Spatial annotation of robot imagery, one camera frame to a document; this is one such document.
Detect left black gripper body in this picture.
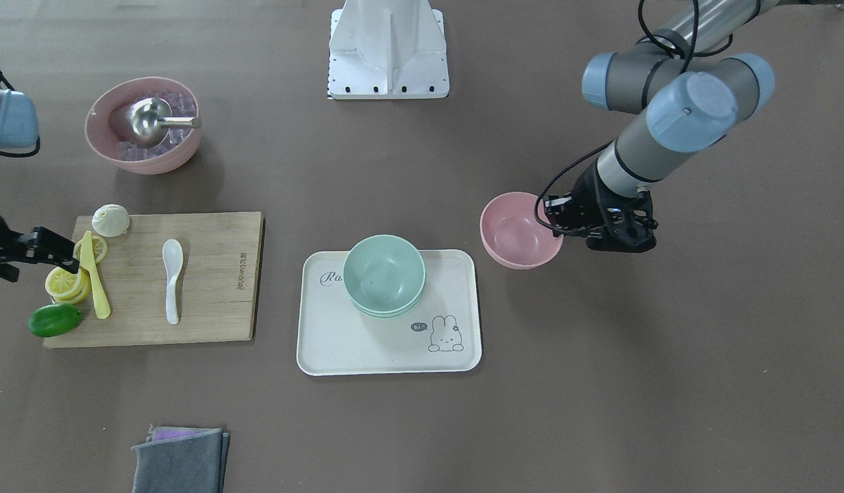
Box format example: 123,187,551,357
571,165,659,253

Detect yellow plastic knife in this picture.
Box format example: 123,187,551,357
79,231,112,320

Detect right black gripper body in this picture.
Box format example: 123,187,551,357
0,215,25,283

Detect large pink ice bowl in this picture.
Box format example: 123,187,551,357
84,76,202,175

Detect green bowl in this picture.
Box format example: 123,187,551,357
343,234,426,319

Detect white ceramic spoon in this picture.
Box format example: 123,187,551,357
162,238,184,325

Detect lemon slices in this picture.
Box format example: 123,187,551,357
45,235,109,305

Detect grey folded cloth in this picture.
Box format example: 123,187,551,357
132,427,230,492

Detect metal scoop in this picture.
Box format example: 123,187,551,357
108,97,201,149

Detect cream serving tray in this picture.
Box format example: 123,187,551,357
296,249,484,377

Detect green lime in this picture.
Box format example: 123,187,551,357
27,303,83,339

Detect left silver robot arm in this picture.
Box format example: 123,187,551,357
534,1,776,253

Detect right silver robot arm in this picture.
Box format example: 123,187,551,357
0,68,79,283

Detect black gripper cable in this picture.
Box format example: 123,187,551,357
534,0,738,238

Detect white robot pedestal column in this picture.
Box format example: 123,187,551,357
326,1,450,100

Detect bamboo cutting board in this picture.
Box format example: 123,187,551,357
44,212,264,349

